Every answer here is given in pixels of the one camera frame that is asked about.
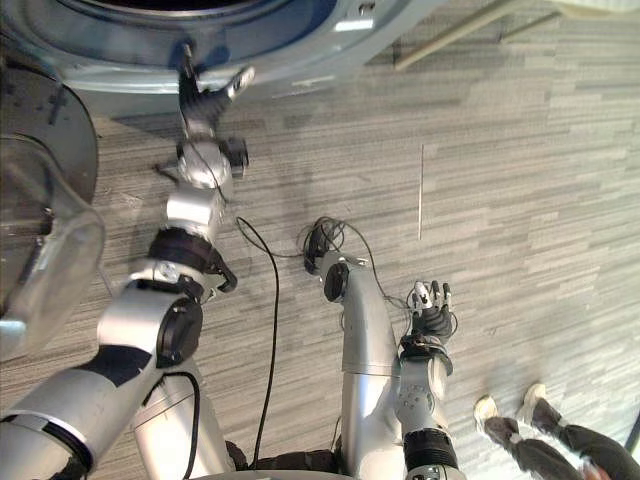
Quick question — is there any robot dark torso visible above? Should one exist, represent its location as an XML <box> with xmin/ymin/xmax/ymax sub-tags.
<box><xmin>192</xmin><ymin>439</ymin><xmax>354</xmax><ymax>480</ymax></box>

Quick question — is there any robot right leg silver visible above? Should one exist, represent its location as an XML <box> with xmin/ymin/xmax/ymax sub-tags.
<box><xmin>319</xmin><ymin>253</ymin><xmax>407</xmax><ymax>480</ymax></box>

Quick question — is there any long black cable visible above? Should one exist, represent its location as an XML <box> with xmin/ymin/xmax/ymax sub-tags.
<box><xmin>235</xmin><ymin>215</ymin><xmax>281</xmax><ymax>469</ymax></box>

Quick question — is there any robot leg silver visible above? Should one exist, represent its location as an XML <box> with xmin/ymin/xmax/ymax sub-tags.
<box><xmin>319</xmin><ymin>253</ymin><xmax>407</xmax><ymax>480</ymax></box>
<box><xmin>130</xmin><ymin>358</ymin><xmax>237</xmax><ymax>480</ymax></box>

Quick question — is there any beige wooden strip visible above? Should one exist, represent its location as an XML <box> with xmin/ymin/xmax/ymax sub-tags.
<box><xmin>393</xmin><ymin>0</ymin><xmax>564</xmax><ymax>71</ymax></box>

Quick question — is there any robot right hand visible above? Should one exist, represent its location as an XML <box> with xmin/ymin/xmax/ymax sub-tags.
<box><xmin>406</xmin><ymin>279</ymin><xmax>459</xmax><ymax>347</ymax></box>

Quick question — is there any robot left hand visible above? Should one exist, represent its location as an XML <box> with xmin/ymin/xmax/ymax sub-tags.
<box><xmin>176</xmin><ymin>43</ymin><xmax>257</xmax><ymax>139</ymax></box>

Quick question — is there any person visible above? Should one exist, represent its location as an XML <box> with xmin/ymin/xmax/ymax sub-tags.
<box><xmin>472</xmin><ymin>382</ymin><xmax>640</xmax><ymax>480</ymax></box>

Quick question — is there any tangled black cable bundle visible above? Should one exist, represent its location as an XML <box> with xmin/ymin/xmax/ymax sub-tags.
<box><xmin>297</xmin><ymin>215</ymin><xmax>372</xmax><ymax>274</ymax></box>

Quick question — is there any washing machine grey blue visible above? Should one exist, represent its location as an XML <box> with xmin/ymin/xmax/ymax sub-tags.
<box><xmin>0</xmin><ymin>0</ymin><xmax>417</xmax><ymax>117</ymax></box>

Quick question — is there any robot left leg silver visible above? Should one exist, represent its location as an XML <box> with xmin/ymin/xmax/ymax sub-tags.
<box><xmin>130</xmin><ymin>358</ymin><xmax>237</xmax><ymax>480</ymax></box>

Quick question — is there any washing machine glass door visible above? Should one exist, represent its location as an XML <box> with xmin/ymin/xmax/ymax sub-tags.
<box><xmin>0</xmin><ymin>54</ymin><xmax>107</xmax><ymax>362</ymax></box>

